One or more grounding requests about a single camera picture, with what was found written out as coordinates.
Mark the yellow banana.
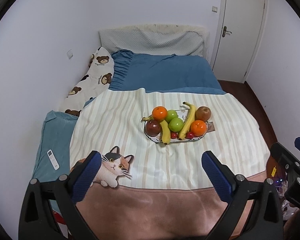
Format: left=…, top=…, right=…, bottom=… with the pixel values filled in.
left=178, top=102, right=197, bottom=140
left=141, top=116, right=171, bottom=145

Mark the grey padded headboard cover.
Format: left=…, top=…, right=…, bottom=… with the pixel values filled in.
left=98, top=24, right=210, bottom=57

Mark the tangled cable with lights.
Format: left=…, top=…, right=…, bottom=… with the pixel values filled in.
left=274, top=177, right=288, bottom=198

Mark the green apple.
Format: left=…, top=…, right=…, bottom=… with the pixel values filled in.
left=164, top=109, right=178, bottom=122
left=168, top=117, right=185, bottom=132

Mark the striped cat print blanket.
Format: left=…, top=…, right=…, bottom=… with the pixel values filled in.
left=69, top=88, right=271, bottom=240

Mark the light blue pillow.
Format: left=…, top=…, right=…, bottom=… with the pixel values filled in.
left=31, top=110, right=79, bottom=213

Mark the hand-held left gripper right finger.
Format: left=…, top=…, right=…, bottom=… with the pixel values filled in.
left=201, top=151, right=284, bottom=240

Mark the blue quilt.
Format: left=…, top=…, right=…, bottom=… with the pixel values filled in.
left=84, top=49, right=228, bottom=108

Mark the clear plastic bag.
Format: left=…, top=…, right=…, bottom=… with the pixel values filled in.
left=281, top=199, right=300, bottom=222

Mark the oval cat print plate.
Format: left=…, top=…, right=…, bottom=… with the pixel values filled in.
left=143, top=110, right=214, bottom=145

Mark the large red apple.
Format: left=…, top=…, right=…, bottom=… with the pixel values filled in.
left=196, top=106, right=212, bottom=122

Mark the white remote control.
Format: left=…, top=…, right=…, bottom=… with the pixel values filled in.
left=47, top=149, right=60, bottom=170

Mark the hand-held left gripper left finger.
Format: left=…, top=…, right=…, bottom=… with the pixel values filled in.
left=19, top=151, right=102, bottom=240

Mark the orange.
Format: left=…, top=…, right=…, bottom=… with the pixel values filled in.
left=152, top=106, right=168, bottom=121
left=191, top=120, right=207, bottom=136

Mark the white door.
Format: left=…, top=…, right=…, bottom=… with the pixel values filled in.
left=211, top=0, right=269, bottom=83

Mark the dark red apple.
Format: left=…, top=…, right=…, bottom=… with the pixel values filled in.
left=145, top=120, right=161, bottom=135

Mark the bear print long pillow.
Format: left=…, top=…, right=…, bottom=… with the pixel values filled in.
left=59, top=46, right=115, bottom=117

